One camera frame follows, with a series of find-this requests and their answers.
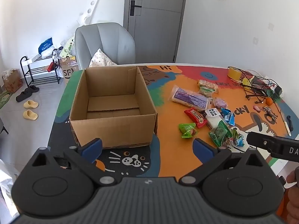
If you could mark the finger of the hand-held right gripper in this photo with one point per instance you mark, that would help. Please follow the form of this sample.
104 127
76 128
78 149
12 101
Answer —
258 141

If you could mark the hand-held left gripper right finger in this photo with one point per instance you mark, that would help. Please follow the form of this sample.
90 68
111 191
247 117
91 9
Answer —
202 150

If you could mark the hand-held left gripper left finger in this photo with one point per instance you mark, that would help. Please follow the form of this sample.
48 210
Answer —
93 148

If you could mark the small colourful snack packet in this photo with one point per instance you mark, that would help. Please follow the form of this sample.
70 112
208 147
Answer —
237 137

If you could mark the dark green snack packet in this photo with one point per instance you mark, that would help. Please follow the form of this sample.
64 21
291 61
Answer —
219 134

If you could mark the bright green snack packet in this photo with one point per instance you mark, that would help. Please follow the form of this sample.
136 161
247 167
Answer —
187 130

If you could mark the red snack packet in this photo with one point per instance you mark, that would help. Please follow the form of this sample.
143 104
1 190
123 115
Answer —
195 118

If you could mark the white rice cake packet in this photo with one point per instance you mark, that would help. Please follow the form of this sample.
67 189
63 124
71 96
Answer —
213 119

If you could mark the person's right hand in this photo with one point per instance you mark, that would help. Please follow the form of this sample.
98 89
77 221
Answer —
294 177

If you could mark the white stick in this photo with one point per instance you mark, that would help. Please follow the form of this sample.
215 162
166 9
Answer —
288 129

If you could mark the colourful cartoon table mat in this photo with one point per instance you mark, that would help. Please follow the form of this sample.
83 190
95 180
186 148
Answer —
177 158

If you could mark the bunch of keys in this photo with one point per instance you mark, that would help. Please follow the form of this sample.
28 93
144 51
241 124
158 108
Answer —
268 112

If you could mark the small pink toy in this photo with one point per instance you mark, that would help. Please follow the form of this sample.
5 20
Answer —
257 108

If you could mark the blue snack packet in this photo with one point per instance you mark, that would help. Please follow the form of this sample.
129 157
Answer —
227 116

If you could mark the small orange fruit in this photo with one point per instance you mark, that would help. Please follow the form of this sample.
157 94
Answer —
269 101

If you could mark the small pink snack packet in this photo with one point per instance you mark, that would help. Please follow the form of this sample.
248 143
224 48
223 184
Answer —
220 103

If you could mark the black power adapter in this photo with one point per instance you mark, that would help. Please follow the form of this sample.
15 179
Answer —
278 91

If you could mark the purple bread packet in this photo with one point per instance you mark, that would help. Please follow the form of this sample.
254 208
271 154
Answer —
190 97

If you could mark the green label biscuit packet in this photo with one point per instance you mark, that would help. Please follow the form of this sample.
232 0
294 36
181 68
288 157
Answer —
207 91

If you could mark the yellow plastic item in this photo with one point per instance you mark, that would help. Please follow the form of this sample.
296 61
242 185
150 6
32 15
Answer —
246 81

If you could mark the beige cracker packet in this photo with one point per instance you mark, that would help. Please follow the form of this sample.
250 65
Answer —
208 84

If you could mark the yellow slipper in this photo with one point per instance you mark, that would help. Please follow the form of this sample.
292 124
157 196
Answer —
30 115
30 104

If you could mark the yellow tape roll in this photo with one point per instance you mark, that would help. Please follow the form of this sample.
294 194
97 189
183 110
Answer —
234 73

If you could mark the brown paper bag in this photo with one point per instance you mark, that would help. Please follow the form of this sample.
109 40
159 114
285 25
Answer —
69 71

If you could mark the black slipper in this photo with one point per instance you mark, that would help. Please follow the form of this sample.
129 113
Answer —
32 89
23 95

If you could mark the white dotted cushion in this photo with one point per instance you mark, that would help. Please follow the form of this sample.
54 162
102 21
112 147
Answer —
101 59

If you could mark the red item on rack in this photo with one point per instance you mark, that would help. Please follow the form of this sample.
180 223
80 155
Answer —
50 67

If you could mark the white plastic bag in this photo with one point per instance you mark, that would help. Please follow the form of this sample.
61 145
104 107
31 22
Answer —
7 186

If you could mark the black shoe rack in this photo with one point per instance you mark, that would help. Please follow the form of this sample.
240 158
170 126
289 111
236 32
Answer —
38 71

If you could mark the green floor mat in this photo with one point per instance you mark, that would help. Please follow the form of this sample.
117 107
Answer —
5 99

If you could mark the yellow green printed bag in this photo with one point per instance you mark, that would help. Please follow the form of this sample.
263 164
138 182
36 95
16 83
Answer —
67 47

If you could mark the small brown cardboard box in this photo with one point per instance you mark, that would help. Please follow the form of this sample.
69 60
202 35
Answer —
11 81

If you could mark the grey upholstered chair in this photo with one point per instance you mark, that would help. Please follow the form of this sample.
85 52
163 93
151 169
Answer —
105 42

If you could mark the blue plastic bag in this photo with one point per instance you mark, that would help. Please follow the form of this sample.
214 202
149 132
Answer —
45 46

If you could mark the grey door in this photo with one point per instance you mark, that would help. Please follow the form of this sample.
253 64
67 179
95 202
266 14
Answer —
156 28

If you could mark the white foam board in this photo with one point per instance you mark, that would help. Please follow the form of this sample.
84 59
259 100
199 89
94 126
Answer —
88 11

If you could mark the white wall socket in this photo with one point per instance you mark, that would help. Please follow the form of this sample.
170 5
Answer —
255 40
270 26

